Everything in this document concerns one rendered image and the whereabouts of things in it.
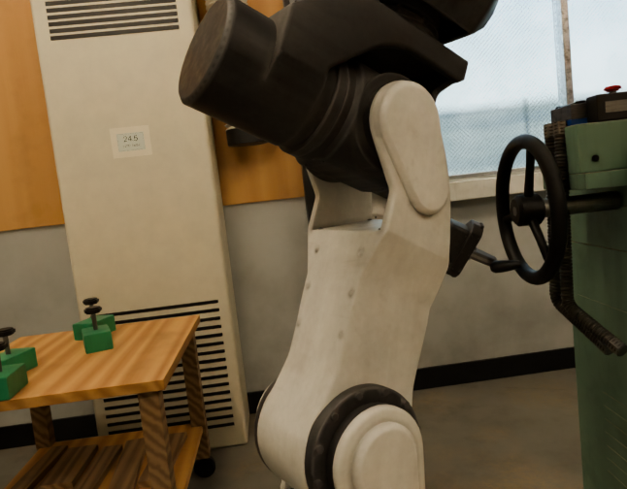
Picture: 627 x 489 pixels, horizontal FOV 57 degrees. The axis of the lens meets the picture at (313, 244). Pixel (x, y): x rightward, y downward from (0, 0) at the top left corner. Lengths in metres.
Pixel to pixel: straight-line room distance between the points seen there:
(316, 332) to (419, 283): 0.13
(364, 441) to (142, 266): 1.58
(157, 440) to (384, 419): 0.84
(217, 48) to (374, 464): 0.42
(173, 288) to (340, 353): 1.51
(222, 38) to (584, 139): 0.79
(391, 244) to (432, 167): 0.09
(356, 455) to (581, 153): 0.76
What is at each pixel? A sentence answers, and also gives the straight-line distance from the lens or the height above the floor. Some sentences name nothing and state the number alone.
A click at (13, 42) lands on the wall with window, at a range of 2.55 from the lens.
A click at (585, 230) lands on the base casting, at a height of 0.74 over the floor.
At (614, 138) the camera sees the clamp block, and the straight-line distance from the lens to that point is 1.21.
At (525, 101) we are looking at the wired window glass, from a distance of 2.68.
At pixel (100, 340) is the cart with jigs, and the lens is 1.66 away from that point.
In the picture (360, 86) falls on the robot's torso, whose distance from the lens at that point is 0.62.
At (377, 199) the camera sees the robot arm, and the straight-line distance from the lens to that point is 1.15.
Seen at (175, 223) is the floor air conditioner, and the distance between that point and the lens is 2.06.
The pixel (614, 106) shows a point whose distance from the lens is 1.21.
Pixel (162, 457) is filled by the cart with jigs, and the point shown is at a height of 0.35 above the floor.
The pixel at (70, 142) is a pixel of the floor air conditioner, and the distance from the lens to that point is 2.14.
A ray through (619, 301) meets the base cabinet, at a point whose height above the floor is 0.61.
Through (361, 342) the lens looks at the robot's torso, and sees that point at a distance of 0.62.
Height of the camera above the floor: 0.91
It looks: 6 degrees down
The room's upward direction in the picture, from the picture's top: 6 degrees counter-clockwise
